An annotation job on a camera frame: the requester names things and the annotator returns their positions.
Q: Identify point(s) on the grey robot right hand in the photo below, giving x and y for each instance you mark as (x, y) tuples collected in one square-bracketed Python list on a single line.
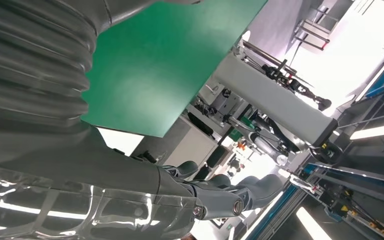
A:
[(79, 159)]

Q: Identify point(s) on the white desk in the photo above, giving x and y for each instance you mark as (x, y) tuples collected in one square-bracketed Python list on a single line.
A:
[(120, 140)]

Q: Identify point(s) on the green table mat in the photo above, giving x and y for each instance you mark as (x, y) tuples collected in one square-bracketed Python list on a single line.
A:
[(162, 66)]

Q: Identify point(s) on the pale grey column machine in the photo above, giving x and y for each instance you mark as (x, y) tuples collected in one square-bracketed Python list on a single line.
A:
[(271, 99)]

